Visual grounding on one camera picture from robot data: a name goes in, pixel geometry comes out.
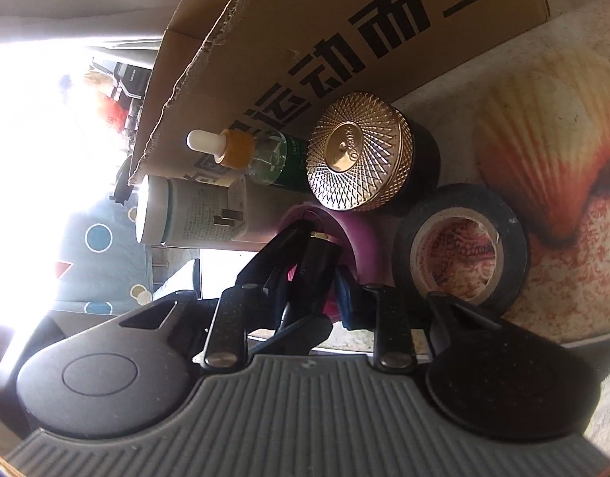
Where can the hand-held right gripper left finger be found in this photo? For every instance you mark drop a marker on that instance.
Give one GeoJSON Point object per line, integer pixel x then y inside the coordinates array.
{"type": "Point", "coordinates": [275, 298]}

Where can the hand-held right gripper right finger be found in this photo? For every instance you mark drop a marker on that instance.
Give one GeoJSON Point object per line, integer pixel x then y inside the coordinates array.
{"type": "Point", "coordinates": [348, 303]}

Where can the black jar with gold lid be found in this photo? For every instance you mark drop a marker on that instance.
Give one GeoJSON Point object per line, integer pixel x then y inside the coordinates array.
{"type": "Point", "coordinates": [357, 151]}

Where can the brown cardboard box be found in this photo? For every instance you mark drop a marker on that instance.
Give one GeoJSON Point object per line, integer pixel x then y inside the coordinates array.
{"type": "Point", "coordinates": [335, 25]}

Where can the pink collapsible cup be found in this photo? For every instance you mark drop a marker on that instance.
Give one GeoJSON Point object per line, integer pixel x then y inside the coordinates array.
{"type": "Point", "coordinates": [357, 238]}

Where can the white charger plug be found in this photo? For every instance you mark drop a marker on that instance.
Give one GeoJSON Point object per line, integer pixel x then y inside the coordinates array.
{"type": "Point", "coordinates": [265, 208]}

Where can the white pill bottle green label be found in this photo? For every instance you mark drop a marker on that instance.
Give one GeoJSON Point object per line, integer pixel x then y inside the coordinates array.
{"type": "Point", "coordinates": [185, 213]}

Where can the glass dropper bottle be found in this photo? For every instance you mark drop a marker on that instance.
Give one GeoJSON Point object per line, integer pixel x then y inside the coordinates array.
{"type": "Point", "coordinates": [265, 156]}

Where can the black tape roll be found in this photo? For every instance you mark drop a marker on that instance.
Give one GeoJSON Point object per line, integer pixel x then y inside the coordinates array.
{"type": "Point", "coordinates": [509, 238]}

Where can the blue dotted cloth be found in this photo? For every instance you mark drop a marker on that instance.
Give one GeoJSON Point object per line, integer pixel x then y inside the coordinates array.
{"type": "Point", "coordinates": [101, 263]}

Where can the black saddle seat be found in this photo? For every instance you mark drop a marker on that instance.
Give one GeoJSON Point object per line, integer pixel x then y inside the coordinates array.
{"type": "Point", "coordinates": [122, 181]}

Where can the beach print table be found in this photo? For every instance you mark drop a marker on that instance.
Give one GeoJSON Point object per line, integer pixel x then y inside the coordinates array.
{"type": "Point", "coordinates": [558, 134]}

